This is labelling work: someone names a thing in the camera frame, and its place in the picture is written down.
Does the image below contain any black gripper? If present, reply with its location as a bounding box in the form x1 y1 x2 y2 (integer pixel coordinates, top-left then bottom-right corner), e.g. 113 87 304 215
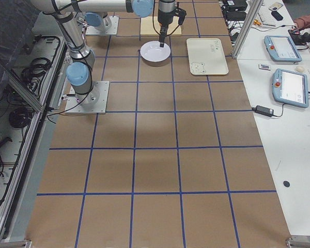
158 0 176 48

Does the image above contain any cream bear tray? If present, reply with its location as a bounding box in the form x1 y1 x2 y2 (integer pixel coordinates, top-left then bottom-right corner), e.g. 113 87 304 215
187 38 229 75

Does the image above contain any bamboo cutting board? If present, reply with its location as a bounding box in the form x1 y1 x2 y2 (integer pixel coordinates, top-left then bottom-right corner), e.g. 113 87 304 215
140 16 178 36

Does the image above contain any white round plate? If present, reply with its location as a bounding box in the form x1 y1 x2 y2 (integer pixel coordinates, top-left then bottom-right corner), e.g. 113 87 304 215
140 41 171 63

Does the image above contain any gold metal cylinder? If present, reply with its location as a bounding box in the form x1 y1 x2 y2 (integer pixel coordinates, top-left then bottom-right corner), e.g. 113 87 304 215
253 19 262 26

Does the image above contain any white keyboard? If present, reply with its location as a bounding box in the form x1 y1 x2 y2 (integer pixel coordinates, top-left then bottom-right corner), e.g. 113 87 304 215
258 6 276 27

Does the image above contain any small printed card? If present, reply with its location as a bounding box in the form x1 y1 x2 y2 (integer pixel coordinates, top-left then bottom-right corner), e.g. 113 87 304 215
258 64 271 71

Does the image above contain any far teach pendant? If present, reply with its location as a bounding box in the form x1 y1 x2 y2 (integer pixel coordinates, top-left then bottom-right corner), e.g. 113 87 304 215
263 36 302 63

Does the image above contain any teach pendant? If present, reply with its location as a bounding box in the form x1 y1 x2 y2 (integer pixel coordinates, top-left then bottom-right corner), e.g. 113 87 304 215
263 36 302 63
272 69 309 108

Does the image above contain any brown paper table cover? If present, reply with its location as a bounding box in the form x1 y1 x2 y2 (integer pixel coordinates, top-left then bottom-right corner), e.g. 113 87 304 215
26 1 289 247

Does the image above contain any black power adapter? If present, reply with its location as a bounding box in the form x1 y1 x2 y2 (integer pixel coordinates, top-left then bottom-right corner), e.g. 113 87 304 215
252 105 274 117

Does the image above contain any near teach pendant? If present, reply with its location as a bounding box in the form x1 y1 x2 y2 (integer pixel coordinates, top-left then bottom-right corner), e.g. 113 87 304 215
272 69 309 108

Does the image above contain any small white ball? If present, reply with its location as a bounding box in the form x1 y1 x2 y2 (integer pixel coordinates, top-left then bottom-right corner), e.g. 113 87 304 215
296 66 305 73

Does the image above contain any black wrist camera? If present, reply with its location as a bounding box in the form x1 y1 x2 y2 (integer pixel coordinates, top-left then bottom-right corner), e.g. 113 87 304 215
176 7 187 26

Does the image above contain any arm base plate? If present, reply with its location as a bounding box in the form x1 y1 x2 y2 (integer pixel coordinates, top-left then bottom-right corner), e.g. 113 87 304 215
85 13 119 36
65 81 110 114

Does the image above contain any aluminium frame post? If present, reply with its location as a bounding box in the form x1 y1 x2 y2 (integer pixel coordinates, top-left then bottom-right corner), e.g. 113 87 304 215
231 0 264 59

